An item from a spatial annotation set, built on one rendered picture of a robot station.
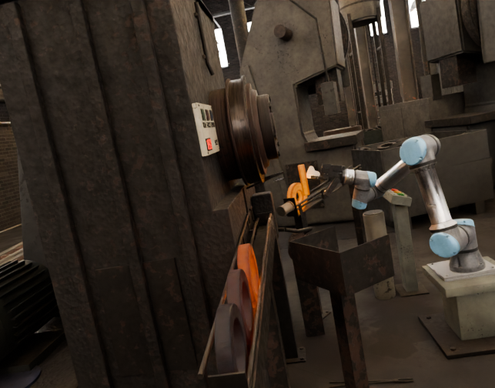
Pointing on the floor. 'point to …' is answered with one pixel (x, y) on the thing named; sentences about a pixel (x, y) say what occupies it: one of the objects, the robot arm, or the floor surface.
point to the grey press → (469, 68)
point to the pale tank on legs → (349, 9)
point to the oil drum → (342, 130)
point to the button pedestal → (405, 245)
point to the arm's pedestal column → (469, 325)
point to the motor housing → (309, 301)
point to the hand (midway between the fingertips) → (302, 175)
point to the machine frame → (122, 179)
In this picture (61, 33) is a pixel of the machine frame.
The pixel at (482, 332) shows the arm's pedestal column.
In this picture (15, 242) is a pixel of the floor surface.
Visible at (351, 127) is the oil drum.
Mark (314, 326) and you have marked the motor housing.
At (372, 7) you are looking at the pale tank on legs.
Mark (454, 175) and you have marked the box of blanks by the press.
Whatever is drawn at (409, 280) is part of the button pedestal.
